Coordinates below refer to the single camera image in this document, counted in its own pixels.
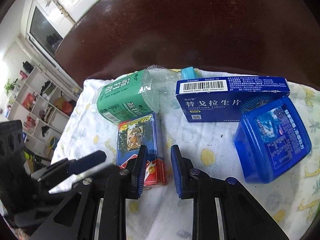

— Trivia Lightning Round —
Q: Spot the playing card box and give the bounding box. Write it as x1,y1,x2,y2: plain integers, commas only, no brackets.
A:
116,112,167,186

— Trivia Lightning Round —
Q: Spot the white shelf unit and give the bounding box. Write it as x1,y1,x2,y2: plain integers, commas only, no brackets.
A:
4,67,77,161

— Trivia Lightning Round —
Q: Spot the blue plastic tub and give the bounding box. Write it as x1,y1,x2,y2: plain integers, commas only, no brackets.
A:
233,96,312,184

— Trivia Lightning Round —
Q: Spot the blue medicine box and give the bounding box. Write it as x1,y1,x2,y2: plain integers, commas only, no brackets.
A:
175,76,290,122

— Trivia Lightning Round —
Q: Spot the green label plastic bottle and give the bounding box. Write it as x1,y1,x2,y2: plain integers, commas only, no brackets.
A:
93,65,197,124

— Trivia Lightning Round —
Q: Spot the potted plant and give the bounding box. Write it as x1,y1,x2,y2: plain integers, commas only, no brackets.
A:
4,78,18,96

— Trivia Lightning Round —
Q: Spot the dark wooden headboard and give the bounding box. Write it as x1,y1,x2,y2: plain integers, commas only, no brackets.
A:
55,0,319,88

